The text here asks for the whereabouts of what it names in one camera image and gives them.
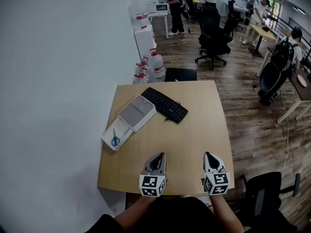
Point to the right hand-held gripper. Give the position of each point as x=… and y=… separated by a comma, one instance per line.
x=218, y=182

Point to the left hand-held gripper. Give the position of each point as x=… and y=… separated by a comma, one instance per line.
x=149, y=184

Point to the white storage box with drawer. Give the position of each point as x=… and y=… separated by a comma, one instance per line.
x=136, y=111

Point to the person's right forearm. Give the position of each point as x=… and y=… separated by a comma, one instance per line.
x=226, y=212

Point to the person's left forearm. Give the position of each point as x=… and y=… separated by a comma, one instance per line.
x=136, y=211

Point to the black office chair grey armrests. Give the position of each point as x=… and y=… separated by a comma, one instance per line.
x=264, y=190

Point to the black mesh office chair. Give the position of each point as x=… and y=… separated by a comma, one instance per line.
x=229, y=25

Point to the person's black clothing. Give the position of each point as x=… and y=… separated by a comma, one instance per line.
x=177, y=215

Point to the black keyboard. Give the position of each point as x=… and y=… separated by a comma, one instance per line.
x=165, y=104

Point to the black square stool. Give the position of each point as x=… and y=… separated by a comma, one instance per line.
x=181, y=74

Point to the clear water jug red label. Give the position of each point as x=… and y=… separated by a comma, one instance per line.
x=156, y=64

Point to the dark brown desk white legs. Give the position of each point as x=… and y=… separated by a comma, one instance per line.
x=303, y=93

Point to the pink plate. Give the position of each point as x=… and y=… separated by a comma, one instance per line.
x=302, y=81

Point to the white water dispenser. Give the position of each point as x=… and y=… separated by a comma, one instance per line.
x=144, y=40

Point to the light wooden desk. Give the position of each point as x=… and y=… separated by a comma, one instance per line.
x=262, y=31

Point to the white side table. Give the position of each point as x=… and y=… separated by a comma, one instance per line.
x=158, y=13

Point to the large clear dispenser bottle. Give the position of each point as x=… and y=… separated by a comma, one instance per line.
x=139, y=13

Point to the white microwave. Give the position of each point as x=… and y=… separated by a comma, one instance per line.
x=162, y=7

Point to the black metal railing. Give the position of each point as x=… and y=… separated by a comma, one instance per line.
x=291, y=23

